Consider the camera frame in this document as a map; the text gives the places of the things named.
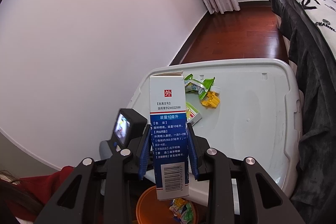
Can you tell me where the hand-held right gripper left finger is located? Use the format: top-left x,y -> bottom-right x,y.
34,130 -> 153,224

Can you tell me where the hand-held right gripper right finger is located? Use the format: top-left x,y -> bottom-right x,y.
187,130 -> 306,224

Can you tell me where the blue white medicine box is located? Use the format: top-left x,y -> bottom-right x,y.
149,70 -> 190,200

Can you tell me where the orange plastic bin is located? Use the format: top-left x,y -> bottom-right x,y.
136,185 -> 202,224

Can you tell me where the green white small packet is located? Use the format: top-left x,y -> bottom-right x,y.
186,101 -> 202,127

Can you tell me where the crumpled colourful wrapper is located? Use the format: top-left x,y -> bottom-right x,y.
169,198 -> 194,224

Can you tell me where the yellow plastic toy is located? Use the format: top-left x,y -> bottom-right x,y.
201,91 -> 220,108

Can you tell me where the white plastic storage box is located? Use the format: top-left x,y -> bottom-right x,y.
130,58 -> 303,215

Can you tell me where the green snack wrapper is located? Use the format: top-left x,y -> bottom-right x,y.
184,73 -> 216,98

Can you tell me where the red clothing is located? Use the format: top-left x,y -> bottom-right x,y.
10,165 -> 105,224

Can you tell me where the dark hair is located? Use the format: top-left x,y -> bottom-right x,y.
0,170 -> 45,224

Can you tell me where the white black printed bedspread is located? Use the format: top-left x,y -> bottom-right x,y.
260,0 -> 336,59

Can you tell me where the white bed frame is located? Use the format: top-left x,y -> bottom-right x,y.
281,31 -> 292,65

